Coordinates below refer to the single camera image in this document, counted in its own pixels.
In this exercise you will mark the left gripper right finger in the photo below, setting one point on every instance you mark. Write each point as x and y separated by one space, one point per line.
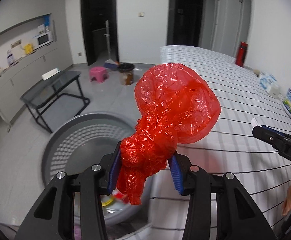
238 216

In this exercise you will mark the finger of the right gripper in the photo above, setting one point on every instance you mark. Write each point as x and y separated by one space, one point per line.
257 133
280 131

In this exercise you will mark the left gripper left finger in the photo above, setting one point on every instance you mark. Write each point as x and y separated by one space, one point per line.
52 215

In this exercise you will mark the red plastic bag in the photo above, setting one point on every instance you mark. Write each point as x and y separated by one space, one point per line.
177 106

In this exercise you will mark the white bottle cap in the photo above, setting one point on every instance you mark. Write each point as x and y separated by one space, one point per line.
254 123

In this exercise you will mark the checkered white tablecloth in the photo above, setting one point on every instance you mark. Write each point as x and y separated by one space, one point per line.
229 147

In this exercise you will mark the white translucent container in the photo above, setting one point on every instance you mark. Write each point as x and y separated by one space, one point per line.
273 90

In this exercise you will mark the red cardboard box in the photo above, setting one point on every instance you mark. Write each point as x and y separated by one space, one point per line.
117 195

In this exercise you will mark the blue white tissue pack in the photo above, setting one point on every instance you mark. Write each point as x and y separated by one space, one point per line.
267 81

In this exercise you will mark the grey perforated laundry basket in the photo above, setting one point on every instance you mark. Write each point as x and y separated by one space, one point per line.
82 142

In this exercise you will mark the red thermos bottle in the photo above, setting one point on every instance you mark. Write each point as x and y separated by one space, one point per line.
241 54

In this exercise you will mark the glass black coffee table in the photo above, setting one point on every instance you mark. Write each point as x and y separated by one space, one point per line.
39 98

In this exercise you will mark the white book on table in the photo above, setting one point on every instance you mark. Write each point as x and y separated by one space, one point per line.
50 74

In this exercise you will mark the pink plastic stool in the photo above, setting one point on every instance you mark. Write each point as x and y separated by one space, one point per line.
98 74

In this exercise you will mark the brown waste bin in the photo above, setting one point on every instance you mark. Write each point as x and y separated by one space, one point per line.
126 73

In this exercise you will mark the yellow box on counter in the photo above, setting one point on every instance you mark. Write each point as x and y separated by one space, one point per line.
28 48

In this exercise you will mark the white microwave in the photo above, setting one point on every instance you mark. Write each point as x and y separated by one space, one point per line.
43 39

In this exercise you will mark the grey wall cabinet counter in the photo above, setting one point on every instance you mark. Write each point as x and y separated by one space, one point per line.
19 78

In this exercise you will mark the broom with metal handle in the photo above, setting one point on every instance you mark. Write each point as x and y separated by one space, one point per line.
109 63

